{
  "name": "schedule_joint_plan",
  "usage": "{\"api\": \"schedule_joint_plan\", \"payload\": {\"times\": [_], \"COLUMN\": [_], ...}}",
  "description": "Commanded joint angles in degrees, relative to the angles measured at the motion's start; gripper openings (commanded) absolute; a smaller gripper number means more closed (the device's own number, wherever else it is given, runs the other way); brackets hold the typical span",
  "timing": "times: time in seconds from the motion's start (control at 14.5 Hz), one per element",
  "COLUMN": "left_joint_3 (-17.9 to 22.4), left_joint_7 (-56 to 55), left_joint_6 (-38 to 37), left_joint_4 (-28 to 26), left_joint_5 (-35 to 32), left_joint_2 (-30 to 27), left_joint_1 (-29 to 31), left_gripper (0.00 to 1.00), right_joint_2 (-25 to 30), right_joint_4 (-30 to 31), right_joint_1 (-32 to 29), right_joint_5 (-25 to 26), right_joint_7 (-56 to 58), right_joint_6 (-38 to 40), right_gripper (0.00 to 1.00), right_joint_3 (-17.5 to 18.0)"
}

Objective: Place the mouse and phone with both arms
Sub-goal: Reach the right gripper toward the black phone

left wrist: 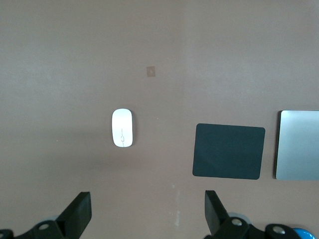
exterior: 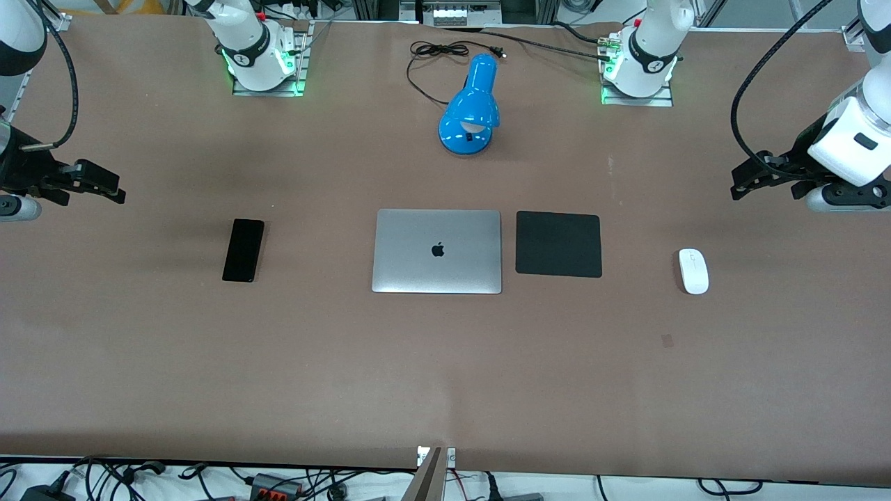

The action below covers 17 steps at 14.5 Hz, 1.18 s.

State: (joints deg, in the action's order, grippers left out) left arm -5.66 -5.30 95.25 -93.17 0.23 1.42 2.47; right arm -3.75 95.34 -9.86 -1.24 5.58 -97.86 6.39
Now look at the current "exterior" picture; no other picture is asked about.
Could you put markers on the blue desk lamp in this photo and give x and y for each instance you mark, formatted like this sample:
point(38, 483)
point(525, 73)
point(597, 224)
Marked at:
point(473, 104)

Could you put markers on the silver laptop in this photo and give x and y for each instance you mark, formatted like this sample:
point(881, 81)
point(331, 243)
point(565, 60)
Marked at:
point(418, 264)

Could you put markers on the black orange connector box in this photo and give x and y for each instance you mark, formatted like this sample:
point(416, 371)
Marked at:
point(268, 481)

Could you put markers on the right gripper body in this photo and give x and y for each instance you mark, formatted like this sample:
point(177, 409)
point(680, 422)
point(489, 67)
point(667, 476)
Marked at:
point(22, 170)

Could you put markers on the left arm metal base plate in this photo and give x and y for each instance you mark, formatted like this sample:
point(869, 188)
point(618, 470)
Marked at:
point(637, 101)

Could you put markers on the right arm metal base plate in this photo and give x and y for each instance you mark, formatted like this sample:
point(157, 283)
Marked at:
point(268, 92)

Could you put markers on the white power strip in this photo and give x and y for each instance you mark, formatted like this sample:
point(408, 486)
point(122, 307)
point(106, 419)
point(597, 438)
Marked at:
point(459, 14)

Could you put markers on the black mouse pad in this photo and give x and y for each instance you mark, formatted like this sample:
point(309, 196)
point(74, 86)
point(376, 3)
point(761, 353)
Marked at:
point(557, 243)

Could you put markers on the white computer mouse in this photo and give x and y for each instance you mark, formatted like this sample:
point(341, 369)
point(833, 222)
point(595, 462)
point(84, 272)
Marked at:
point(694, 273)

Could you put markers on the black plug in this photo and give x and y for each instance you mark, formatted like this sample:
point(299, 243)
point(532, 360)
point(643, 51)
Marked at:
point(493, 487)

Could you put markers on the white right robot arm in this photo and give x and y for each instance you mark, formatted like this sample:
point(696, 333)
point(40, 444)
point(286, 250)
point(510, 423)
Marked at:
point(250, 38)

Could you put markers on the black power adapter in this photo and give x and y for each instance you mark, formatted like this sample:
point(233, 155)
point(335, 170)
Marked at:
point(45, 494)

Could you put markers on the black smartphone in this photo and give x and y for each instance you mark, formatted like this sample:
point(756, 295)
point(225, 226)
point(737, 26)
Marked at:
point(243, 250)

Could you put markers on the aluminium corner bracket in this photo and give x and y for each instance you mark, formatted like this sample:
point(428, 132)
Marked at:
point(59, 21)
point(853, 38)

